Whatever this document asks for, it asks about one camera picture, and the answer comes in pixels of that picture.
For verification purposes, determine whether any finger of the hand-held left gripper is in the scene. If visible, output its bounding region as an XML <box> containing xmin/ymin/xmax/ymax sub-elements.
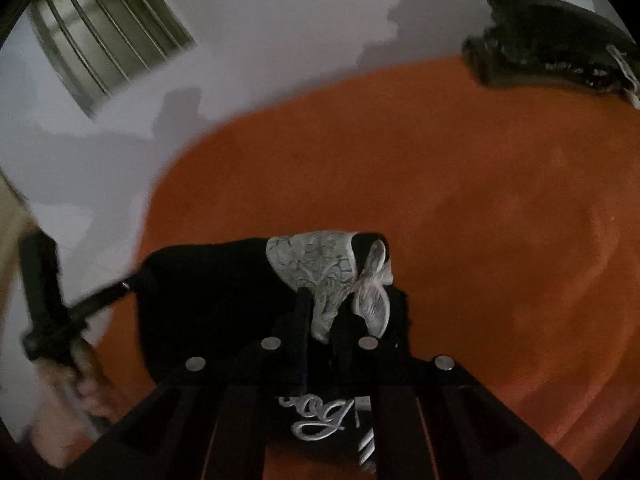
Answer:
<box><xmin>66</xmin><ymin>280</ymin><xmax>136</xmax><ymax>322</ymax></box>

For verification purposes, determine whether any stack of dark clothes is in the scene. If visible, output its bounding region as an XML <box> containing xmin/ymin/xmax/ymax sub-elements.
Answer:
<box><xmin>461</xmin><ymin>0</ymin><xmax>640</xmax><ymax>108</ymax></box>

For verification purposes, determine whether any orange blanket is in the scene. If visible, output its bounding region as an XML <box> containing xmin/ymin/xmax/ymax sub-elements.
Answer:
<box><xmin>100</xmin><ymin>55</ymin><xmax>640</xmax><ymax>480</ymax></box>

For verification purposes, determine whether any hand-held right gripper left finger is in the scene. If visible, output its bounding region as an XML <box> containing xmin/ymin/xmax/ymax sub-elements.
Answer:
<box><xmin>60</xmin><ymin>287</ymin><xmax>313</xmax><ymax>480</ymax></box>

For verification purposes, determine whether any person's left hand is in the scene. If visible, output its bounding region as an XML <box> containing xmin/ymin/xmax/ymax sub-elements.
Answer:
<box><xmin>30</xmin><ymin>347</ymin><xmax>118</xmax><ymax>467</ymax></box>

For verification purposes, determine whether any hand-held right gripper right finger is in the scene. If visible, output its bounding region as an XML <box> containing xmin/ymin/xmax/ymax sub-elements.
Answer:
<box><xmin>330</xmin><ymin>310</ymin><xmax>581</xmax><ymax>480</ymax></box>

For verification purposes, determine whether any black shirt white paisley print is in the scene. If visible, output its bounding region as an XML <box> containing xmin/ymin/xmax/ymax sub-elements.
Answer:
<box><xmin>135</xmin><ymin>230</ymin><xmax>411</xmax><ymax>473</ymax></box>

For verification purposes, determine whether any window with slatted shutter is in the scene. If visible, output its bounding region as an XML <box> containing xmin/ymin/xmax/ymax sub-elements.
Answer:
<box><xmin>27</xmin><ymin>0</ymin><xmax>196</xmax><ymax>120</ymax></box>

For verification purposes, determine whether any beige curtain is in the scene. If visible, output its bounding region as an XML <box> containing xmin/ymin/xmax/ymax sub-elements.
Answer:
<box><xmin>0</xmin><ymin>167</ymin><xmax>33</xmax><ymax>281</ymax></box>

